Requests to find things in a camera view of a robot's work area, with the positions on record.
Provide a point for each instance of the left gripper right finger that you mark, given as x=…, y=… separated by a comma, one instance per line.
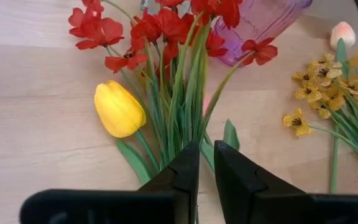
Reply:
x=244, y=199

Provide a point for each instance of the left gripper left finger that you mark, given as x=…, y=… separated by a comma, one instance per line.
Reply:
x=172, y=199

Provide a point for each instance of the yellow artificial tulip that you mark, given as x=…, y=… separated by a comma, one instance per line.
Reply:
x=118, y=109

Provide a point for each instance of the yellow artificial flower bunch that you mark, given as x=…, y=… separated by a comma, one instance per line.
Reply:
x=331, y=90

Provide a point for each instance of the red artificial flower bunch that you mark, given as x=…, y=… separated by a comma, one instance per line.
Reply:
x=172, y=28

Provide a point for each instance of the pink ribbed glass vase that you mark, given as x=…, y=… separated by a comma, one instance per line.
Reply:
x=259, y=28

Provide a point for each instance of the peach white artificial tulip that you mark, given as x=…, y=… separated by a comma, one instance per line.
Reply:
x=343, y=32

